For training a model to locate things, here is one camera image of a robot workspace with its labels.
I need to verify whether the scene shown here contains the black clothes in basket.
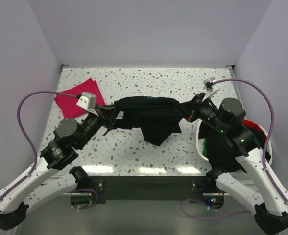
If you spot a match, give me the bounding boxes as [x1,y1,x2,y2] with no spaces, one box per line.
[198,122,267,172]

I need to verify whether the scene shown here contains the white laundry basket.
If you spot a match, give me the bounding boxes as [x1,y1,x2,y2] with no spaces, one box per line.
[195,121,273,165]

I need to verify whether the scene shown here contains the black t shirt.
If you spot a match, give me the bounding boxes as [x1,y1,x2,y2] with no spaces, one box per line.
[113,96,182,146]

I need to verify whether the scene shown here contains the red garment in basket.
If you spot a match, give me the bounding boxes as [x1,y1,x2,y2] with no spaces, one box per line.
[243,119,265,134]

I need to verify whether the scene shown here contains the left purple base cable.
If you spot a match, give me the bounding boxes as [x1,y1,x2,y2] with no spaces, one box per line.
[72,186,101,209]

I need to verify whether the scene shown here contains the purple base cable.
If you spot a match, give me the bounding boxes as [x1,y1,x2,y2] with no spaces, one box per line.
[180,190,257,220]
[72,186,101,209]

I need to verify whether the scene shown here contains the aluminium frame rail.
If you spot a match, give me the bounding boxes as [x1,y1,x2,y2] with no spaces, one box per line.
[18,174,278,196]

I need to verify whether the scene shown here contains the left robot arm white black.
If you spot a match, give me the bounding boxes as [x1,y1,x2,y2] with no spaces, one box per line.
[0,105,119,231]

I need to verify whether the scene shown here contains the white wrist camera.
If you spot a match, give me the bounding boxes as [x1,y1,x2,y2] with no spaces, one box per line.
[203,77,220,101]
[76,92,96,113]

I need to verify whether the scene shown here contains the folded pink red t shirt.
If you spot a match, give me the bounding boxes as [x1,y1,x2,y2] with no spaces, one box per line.
[54,78,105,118]

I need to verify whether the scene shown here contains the green garment in basket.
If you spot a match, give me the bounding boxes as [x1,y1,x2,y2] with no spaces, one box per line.
[202,138,207,157]

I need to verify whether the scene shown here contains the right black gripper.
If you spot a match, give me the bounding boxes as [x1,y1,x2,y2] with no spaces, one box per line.
[174,92,229,133]

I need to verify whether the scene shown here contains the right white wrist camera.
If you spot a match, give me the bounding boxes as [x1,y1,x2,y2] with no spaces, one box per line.
[203,77,220,101]

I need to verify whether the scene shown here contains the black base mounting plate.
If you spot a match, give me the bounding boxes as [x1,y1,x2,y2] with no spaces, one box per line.
[60,175,234,205]

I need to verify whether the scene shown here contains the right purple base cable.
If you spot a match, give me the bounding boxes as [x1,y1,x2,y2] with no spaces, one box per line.
[180,190,257,220]

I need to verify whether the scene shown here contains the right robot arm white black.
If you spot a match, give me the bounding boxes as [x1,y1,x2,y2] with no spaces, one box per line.
[174,93,288,235]

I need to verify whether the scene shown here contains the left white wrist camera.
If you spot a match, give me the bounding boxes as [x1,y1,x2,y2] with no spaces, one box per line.
[76,92,96,113]

